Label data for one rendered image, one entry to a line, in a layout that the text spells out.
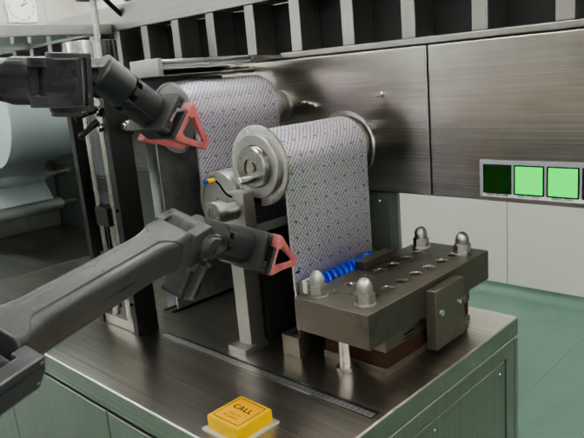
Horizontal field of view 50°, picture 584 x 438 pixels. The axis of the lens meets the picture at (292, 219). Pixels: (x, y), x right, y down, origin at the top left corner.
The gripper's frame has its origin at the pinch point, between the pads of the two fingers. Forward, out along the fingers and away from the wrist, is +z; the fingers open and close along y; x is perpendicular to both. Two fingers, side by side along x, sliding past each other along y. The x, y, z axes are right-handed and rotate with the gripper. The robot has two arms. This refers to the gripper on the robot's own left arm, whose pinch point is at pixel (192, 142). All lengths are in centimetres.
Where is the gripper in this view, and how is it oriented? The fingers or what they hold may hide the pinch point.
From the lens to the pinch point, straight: 104.8
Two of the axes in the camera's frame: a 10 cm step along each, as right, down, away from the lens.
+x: 3.6, -8.9, 2.8
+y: 7.2, 0.8, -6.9
